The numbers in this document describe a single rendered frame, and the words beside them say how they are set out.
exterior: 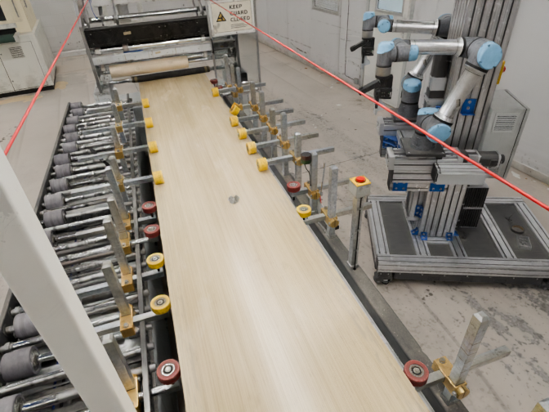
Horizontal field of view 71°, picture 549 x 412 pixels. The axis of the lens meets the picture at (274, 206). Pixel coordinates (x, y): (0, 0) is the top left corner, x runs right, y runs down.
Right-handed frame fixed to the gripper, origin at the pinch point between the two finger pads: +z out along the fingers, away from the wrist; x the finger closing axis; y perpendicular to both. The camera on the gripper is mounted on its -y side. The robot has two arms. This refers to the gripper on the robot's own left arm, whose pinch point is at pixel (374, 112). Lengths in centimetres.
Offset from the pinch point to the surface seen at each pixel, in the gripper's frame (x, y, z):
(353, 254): -55, -11, 52
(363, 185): -56, -9, 11
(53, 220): -38, -182, 49
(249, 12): 237, -104, -14
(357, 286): -66, -9, 62
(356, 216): -55, -11, 28
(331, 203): -32, -22, 37
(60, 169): 18, -209, 47
